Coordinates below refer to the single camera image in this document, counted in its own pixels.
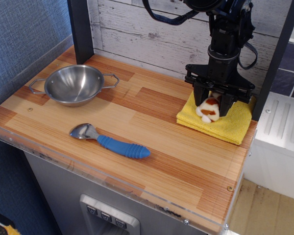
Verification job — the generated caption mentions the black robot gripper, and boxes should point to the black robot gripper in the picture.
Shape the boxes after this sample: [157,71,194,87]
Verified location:
[185,58,255,117]

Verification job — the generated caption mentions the brown white plush toy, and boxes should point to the brown white plush toy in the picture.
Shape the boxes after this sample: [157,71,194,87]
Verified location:
[196,93,221,123]

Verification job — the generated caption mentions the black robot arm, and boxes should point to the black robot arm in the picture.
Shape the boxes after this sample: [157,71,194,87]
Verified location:
[185,0,257,117]

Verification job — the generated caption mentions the yellow folded cloth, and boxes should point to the yellow folded cloth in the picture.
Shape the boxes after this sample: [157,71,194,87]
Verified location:
[176,93,256,145]

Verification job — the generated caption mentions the white toy sink unit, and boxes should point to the white toy sink unit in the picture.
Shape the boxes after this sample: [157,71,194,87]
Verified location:
[244,93,294,199]

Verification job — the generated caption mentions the silver dispenser button panel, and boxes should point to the silver dispenser button panel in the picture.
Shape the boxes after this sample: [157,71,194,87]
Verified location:
[79,194,141,235]

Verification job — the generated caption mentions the grey toy fridge cabinet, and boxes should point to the grey toy fridge cabinet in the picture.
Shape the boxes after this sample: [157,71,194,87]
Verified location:
[23,149,226,235]

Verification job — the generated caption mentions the yellow black object corner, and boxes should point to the yellow black object corner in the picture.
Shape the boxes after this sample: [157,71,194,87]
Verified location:
[0,217,21,235]

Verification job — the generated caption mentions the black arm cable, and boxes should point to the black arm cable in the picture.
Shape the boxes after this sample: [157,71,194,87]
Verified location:
[142,0,199,26]

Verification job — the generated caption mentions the dark right vertical post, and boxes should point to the dark right vertical post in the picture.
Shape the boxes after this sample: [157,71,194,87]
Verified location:
[252,0,294,121]

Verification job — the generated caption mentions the dark vertical post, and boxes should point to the dark vertical post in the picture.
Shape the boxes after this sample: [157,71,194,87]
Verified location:
[67,0,94,64]
[252,0,294,121]

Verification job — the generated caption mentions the blue handled metal scoop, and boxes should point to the blue handled metal scoop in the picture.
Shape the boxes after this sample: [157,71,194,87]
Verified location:
[70,123,150,159]

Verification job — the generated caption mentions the steel bowl with handles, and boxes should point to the steel bowl with handles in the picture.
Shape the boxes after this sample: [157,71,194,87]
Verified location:
[29,65,120,107]

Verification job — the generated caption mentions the dark left vertical post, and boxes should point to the dark left vertical post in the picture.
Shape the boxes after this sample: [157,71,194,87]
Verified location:
[67,0,94,64]

